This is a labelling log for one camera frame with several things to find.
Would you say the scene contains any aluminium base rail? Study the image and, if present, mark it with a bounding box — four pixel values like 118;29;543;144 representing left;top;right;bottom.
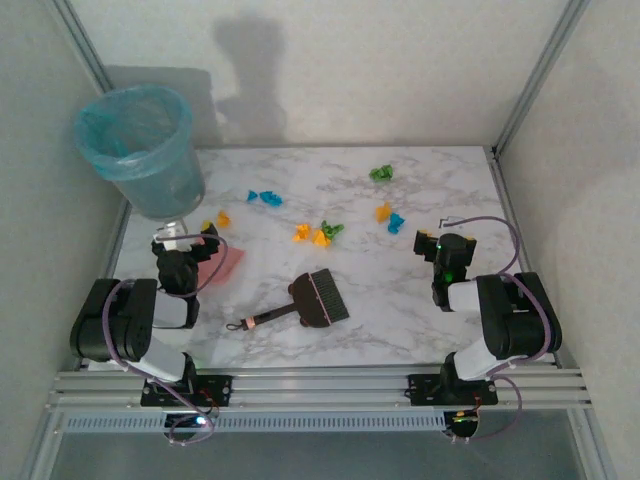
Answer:
47;367;594;414

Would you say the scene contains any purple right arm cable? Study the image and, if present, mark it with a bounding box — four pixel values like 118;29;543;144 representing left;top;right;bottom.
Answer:
438;215;564;442

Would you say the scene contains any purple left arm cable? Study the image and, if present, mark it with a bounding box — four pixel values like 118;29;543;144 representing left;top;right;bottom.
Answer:
102;232;229;446

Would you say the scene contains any pink plastic dustpan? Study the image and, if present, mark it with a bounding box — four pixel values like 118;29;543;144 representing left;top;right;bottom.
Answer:
152;219;247;287

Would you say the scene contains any controller board with LED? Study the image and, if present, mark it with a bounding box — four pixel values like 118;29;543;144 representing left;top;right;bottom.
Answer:
448;409;482;442
164;412;212;444

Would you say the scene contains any dark brown hand brush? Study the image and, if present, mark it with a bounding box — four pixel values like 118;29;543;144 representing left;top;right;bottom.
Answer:
225;267;351;334

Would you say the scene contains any aluminium frame post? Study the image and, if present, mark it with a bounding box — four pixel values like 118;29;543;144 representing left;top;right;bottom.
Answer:
492;0;591;157
49;0;114;96

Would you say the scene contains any grey slotted cable duct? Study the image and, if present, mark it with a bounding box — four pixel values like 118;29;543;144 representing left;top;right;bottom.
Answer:
64;412;446;434

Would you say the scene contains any grey mesh trash bin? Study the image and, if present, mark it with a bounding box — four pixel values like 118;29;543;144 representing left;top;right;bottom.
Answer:
73;83;207;221

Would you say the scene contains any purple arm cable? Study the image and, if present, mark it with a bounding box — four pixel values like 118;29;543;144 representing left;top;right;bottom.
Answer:
102;232;229;446
438;215;564;442

